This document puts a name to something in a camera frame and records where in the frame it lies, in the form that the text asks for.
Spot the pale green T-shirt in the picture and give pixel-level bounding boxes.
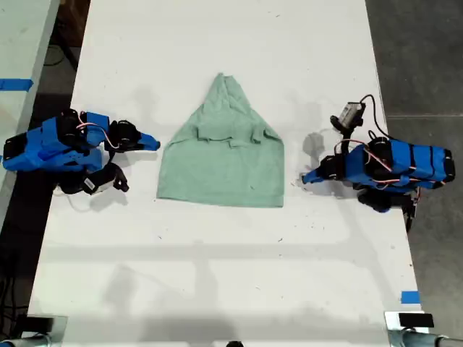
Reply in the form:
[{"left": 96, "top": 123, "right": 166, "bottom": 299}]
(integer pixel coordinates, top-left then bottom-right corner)
[{"left": 156, "top": 72, "right": 286, "bottom": 209}]

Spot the long blue tape strip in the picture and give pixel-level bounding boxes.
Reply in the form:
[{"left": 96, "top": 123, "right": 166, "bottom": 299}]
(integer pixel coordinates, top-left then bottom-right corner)
[{"left": 0, "top": 78, "right": 34, "bottom": 92}]

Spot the white side table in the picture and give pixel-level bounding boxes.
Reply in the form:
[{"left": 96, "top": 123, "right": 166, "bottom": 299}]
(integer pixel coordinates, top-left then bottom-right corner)
[{"left": 0, "top": 0, "right": 61, "bottom": 221}]

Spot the small black box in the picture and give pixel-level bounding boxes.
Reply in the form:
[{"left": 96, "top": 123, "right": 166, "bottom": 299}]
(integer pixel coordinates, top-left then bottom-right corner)
[
  {"left": 398, "top": 313, "right": 434, "bottom": 328},
  {"left": 25, "top": 315, "right": 54, "bottom": 334}
]

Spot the grey metal pipe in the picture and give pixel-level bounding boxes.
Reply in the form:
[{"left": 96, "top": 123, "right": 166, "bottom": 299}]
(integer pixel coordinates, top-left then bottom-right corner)
[{"left": 399, "top": 331, "right": 463, "bottom": 347}]

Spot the red white servo wire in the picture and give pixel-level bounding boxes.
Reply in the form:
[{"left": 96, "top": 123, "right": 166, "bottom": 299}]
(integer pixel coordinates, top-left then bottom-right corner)
[
  {"left": 333, "top": 139, "right": 423, "bottom": 192},
  {"left": 70, "top": 113, "right": 122, "bottom": 151}
]

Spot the black camera stalk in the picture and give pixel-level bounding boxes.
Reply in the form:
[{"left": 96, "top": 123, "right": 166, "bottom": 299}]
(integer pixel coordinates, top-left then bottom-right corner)
[{"left": 339, "top": 128, "right": 354, "bottom": 155}]

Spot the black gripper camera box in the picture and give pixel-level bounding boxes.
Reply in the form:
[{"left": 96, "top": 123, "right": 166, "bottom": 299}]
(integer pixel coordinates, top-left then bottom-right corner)
[
  {"left": 82, "top": 163, "right": 131, "bottom": 197},
  {"left": 330, "top": 102, "right": 367, "bottom": 133}
]

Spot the black camera cable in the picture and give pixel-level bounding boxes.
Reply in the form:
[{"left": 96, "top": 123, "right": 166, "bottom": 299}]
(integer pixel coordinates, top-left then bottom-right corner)
[{"left": 360, "top": 94, "right": 391, "bottom": 141}]

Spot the black floor cable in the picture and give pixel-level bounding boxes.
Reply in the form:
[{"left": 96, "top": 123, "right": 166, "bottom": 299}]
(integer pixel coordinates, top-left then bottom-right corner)
[{"left": 43, "top": 27, "right": 80, "bottom": 69}]

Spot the white metal bracket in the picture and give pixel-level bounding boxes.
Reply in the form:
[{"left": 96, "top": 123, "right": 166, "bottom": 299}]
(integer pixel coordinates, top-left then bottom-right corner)
[{"left": 383, "top": 310, "right": 436, "bottom": 347}]

